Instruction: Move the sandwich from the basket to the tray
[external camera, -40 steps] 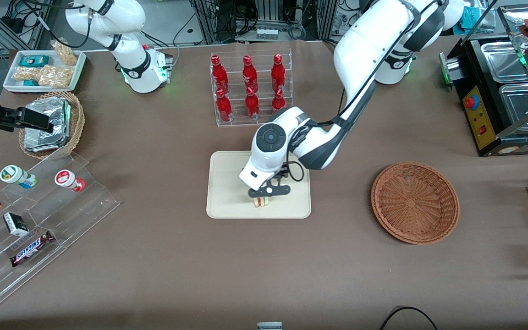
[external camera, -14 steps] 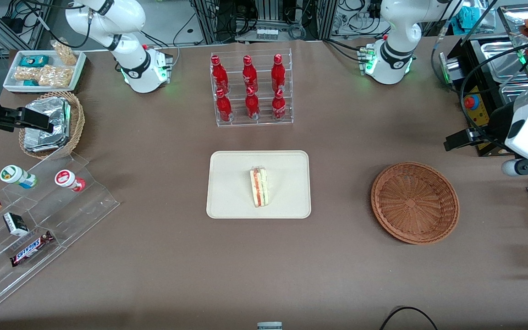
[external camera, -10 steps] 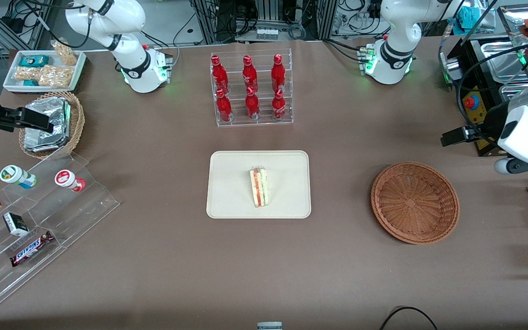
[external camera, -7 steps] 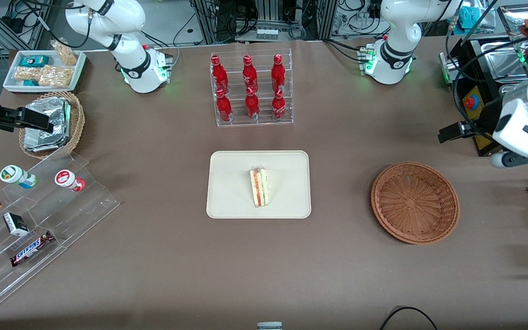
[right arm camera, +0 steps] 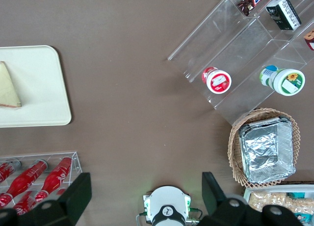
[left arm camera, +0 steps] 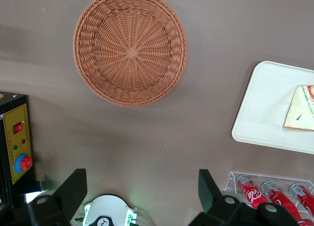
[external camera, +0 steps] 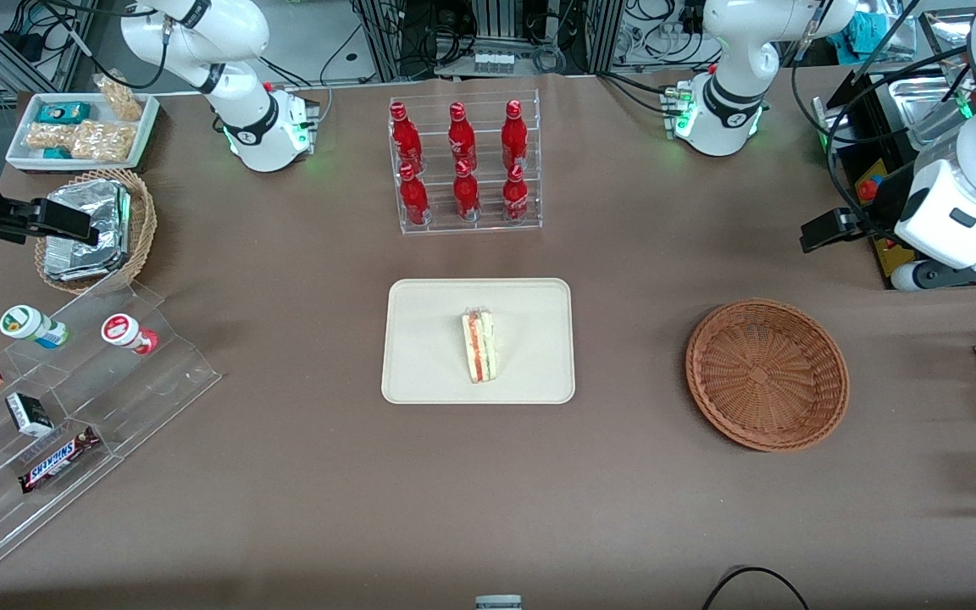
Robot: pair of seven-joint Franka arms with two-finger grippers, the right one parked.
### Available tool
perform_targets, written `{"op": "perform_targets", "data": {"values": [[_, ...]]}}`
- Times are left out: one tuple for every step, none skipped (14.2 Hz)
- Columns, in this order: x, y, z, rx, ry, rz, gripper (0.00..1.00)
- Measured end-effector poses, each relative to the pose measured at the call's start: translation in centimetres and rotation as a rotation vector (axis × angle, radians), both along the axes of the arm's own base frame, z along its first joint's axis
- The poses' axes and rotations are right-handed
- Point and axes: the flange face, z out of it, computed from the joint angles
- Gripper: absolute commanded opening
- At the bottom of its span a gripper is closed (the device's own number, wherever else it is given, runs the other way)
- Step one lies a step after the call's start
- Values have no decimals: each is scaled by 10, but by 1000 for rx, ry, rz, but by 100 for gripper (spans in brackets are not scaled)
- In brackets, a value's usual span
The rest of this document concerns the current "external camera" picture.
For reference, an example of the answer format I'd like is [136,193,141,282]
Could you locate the triangular sandwich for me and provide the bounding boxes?
[461,309,500,385]

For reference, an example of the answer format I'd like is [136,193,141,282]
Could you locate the white rectangular snack tray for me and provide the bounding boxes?
[5,91,161,174]

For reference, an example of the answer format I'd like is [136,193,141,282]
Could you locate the tan wicker basket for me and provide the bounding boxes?
[34,168,158,296]

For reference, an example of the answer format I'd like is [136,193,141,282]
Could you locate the brown round wicker basket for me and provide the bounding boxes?
[685,298,851,453]

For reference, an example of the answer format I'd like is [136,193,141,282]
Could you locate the cream plastic serving tray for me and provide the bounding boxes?
[381,278,576,405]

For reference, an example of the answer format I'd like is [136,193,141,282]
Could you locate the foil wrapped package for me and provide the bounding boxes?
[44,179,132,283]

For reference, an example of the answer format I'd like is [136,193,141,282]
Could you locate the black yellow control box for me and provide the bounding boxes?
[812,68,976,291]

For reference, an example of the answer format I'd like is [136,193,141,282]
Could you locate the clear bag of nuts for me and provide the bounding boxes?
[70,120,136,163]
[94,75,144,123]
[25,123,75,153]

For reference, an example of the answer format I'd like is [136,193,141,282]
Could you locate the green lid yogurt cup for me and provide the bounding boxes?
[0,305,69,350]

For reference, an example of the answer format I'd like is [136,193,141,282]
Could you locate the red lid yogurt cup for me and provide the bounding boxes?
[100,313,159,356]

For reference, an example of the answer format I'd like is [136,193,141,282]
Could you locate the stainless steel pan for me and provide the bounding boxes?
[884,75,976,141]

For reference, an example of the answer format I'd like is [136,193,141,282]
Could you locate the clear acrylic stepped stand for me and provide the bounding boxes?
[0,280,223,577]

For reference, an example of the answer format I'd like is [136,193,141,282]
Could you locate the small black white box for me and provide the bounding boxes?
[5,392,55,439]

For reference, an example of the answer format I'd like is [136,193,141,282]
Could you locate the teal cloth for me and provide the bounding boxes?
[842,10,884,53]

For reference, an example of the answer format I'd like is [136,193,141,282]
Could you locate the Snickers chocolate bar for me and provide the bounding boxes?
[18,426,103,495]

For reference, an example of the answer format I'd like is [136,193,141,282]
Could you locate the red cola bottle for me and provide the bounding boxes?
[447,102,480,170]
[452,159,482,224]
[390,102,424,175]
[501,100,530,170]
[502,164,531,225]
[399,164,431,227]

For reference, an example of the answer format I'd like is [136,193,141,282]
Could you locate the clear acrylic bottle rack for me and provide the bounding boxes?
[387,89,544,237]

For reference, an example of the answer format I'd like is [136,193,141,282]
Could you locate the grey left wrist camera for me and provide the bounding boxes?
[890,246,976,292]

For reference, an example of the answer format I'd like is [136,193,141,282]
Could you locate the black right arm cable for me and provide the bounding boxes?
[37,0,169,91]

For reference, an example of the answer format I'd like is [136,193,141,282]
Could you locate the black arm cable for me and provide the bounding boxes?
[37,0,169,91]
[791,0,976,247]

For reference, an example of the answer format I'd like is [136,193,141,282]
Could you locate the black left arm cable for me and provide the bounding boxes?
[791,0,976,247]

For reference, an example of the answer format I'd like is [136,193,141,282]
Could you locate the black floor cable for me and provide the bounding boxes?
[701,566,810,610]

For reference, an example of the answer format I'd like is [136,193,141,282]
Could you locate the aluminium frame rack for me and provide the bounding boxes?
[351,0,626,82]

